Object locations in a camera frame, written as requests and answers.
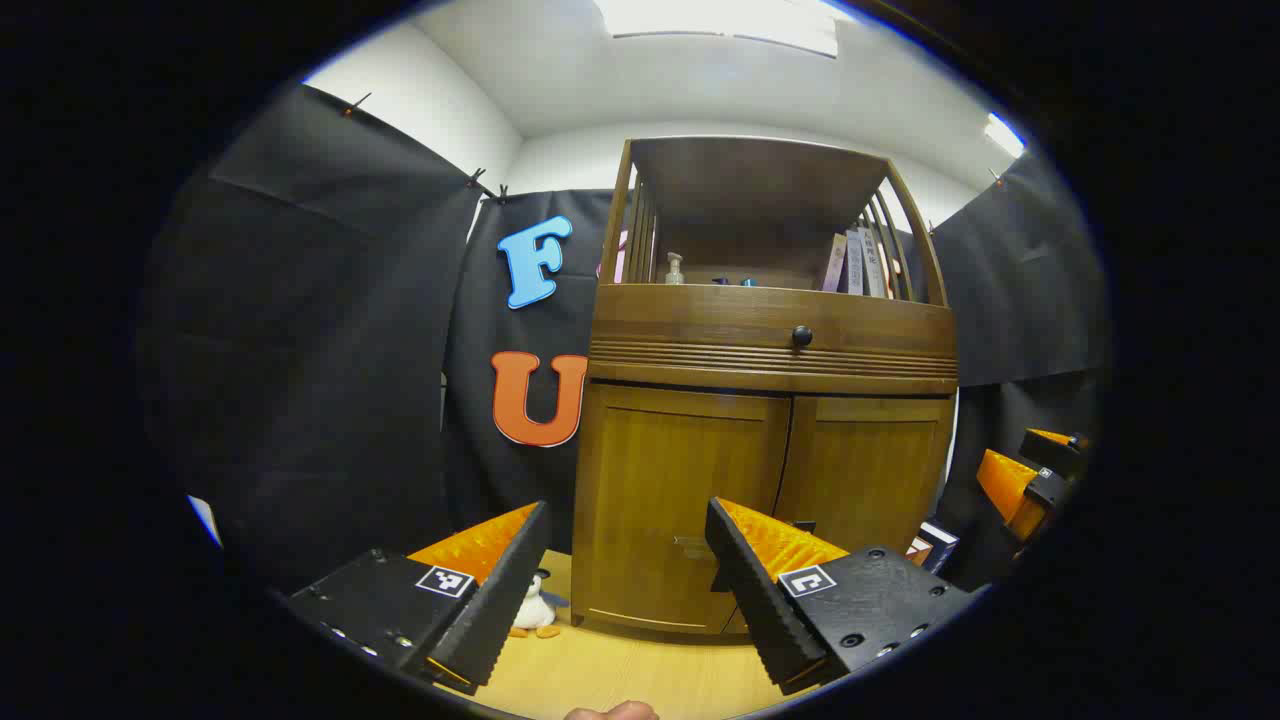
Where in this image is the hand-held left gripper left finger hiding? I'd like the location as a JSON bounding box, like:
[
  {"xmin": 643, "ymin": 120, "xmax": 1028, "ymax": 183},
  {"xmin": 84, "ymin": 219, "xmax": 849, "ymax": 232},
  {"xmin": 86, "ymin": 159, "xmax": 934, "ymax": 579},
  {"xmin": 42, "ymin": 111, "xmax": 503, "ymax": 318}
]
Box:
[{"xmin": 285, "ymin": 500, "xmax": 553, "ymax": 696}]

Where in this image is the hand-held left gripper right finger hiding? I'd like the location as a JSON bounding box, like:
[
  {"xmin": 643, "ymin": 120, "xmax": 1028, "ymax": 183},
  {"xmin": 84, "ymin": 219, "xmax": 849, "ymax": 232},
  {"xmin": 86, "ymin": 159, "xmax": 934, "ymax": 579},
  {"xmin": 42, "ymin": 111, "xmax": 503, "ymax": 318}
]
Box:
[{"xmin": 705, "ymin": 497, "xmax": 976, "ymax": 698}]

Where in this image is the wooden shoe cabinet door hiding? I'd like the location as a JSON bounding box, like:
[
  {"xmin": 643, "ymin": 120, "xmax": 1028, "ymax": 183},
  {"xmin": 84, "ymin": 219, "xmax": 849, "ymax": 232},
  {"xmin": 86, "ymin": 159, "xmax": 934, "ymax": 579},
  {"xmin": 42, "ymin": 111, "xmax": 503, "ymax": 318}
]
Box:
[
  {"xmin": 775, "ymin": 395, "xmax": 953, "ymax": 561},
  {"xmin": 573, "ymin": 385, "xmax": 793, "ymax": 636}
]

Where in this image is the wooden double-door shoe cabinet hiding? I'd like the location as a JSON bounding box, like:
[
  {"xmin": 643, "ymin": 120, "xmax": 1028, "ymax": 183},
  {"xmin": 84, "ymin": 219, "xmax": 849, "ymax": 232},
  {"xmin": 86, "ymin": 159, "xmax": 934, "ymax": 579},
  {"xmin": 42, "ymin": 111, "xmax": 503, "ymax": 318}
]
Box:
[{"xmin": 572, "ymin": 135, "xmax": 961, "ymax": 636}]

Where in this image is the penguin plush toy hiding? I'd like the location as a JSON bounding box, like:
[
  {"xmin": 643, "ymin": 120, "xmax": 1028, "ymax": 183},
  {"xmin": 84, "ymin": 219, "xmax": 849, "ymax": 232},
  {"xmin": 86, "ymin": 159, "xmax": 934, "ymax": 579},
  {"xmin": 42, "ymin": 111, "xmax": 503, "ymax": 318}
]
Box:
[{"xmin": 508, "ymin": 568, "xmax": 571, "ymax": 641}]

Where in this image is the white book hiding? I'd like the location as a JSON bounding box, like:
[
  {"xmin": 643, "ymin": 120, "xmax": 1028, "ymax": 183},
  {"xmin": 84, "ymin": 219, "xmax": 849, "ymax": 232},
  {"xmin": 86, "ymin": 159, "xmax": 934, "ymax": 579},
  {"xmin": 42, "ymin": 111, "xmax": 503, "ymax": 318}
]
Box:
[{"xmin": 860, "ymin": 228, "xmax": 889, "ymax": 298}]

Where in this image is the wooden drawer with black knob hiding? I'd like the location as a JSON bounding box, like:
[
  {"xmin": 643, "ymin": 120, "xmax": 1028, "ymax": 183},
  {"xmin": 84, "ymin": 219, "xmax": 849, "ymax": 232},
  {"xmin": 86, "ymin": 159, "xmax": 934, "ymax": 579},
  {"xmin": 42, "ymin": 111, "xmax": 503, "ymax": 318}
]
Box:
[{"xmin": 592, "ymin": 284, "xmax": 958, "ymax": 359}]

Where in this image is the black backdrop cloth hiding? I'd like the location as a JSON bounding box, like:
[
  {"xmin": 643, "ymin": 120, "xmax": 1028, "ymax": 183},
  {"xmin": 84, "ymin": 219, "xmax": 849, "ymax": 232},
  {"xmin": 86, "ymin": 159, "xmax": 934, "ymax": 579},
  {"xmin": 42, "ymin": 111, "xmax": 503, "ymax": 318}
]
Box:
[{"xmin": 140, "ymin": 85, "xmax": 1111, "ymax": 601}]

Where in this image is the ceiling light panel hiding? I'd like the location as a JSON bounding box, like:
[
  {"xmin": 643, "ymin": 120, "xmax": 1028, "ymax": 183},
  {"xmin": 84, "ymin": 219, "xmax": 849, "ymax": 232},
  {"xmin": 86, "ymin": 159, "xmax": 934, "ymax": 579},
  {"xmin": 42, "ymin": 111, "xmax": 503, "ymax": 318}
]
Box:
[{"xmin": 983, "ymin": 112, "xmax": 1028, "ymax": 159}]

